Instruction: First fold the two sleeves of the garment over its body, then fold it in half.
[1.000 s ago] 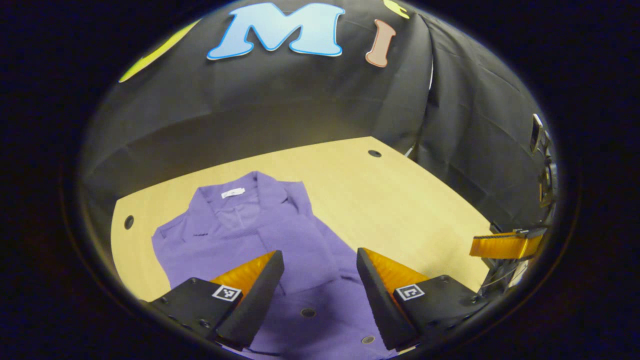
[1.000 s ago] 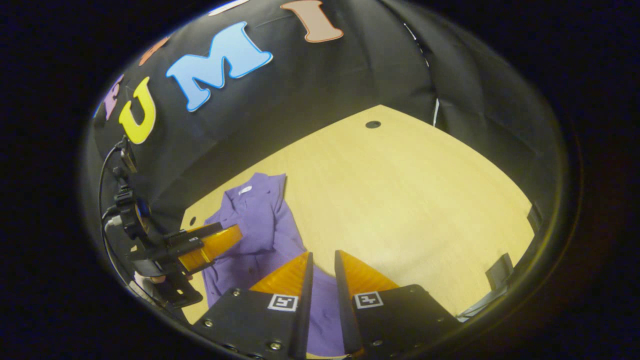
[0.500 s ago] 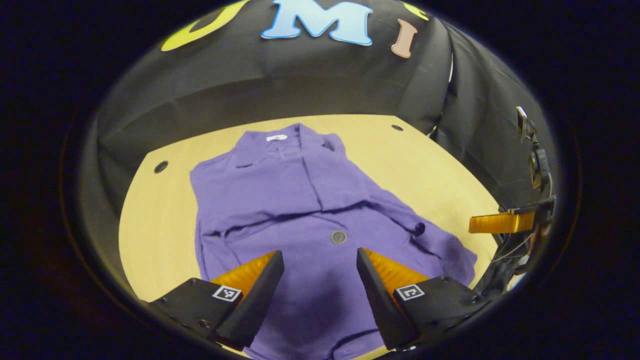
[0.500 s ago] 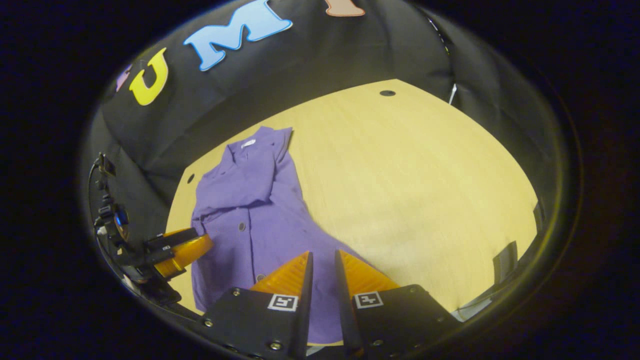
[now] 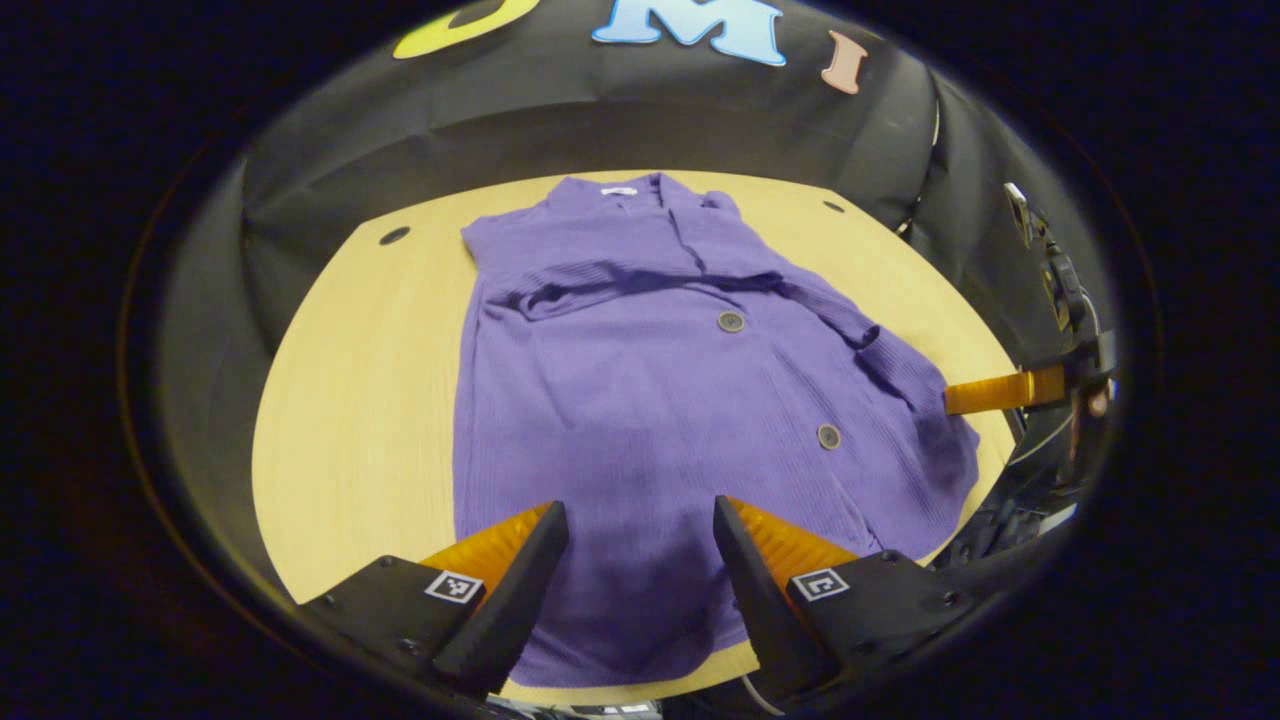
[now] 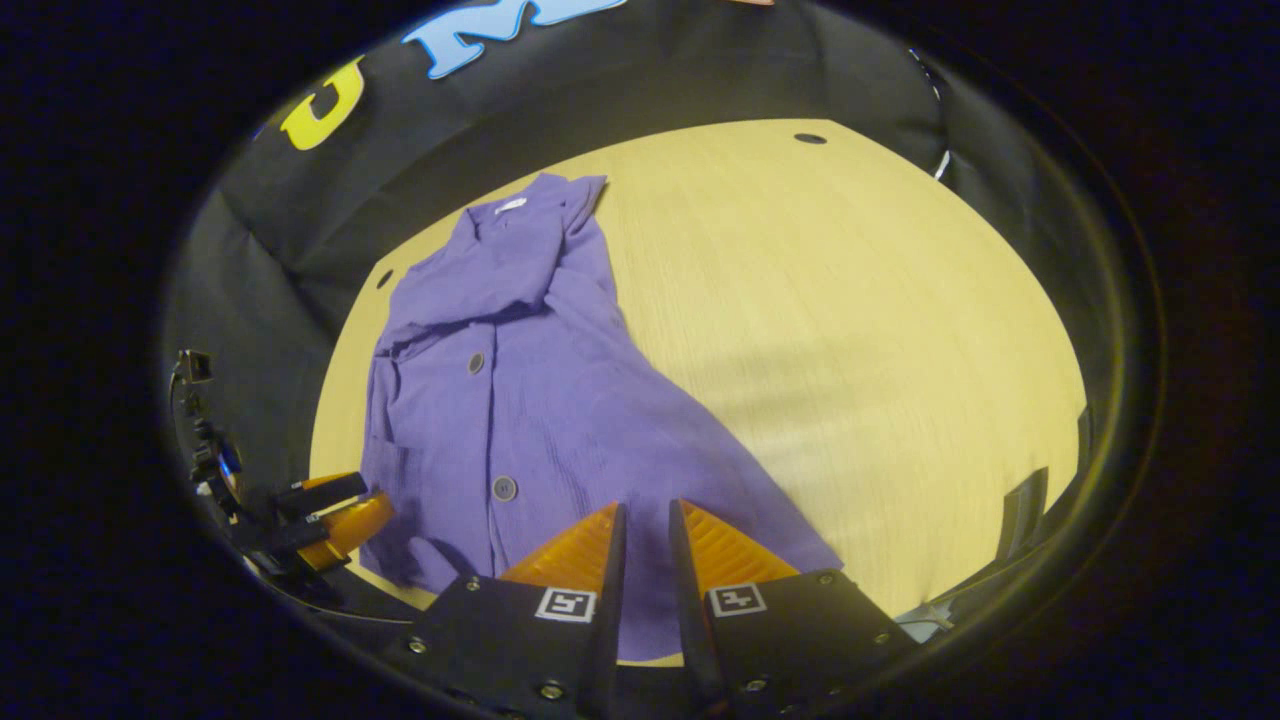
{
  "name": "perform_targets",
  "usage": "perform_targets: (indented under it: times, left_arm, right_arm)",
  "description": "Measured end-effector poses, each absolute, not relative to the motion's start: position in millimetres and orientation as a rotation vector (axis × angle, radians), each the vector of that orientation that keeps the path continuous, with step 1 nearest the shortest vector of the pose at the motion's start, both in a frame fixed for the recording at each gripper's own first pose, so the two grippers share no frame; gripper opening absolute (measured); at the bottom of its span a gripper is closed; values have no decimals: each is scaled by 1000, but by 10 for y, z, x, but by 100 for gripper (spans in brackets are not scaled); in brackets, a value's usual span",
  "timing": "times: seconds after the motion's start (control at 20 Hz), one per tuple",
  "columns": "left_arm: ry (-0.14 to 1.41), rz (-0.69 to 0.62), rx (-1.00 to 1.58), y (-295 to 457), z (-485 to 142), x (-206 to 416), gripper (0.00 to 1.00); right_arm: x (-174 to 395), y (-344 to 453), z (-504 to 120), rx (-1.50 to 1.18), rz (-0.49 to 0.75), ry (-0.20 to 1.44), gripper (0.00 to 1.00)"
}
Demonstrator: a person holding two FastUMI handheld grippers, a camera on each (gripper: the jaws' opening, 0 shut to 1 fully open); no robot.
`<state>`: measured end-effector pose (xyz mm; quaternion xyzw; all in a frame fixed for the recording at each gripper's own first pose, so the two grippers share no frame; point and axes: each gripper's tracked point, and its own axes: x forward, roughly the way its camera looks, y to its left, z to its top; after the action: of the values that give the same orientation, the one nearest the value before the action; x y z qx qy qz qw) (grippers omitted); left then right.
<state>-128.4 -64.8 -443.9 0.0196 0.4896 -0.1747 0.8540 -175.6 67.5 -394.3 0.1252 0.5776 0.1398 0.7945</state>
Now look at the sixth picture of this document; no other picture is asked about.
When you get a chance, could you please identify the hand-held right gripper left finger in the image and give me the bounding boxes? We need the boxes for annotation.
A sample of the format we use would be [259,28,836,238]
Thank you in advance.
[400,500,631,719]

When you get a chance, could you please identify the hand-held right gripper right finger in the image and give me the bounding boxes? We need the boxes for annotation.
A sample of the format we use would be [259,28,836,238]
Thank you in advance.
[666,497,919,716]

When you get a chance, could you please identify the purple button shirt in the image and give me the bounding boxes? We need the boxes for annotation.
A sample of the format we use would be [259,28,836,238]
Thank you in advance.
[358,172,843,663]

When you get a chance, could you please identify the white crumpled sheet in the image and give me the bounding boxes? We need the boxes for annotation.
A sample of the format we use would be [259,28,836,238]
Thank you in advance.
[893,598,953,643]

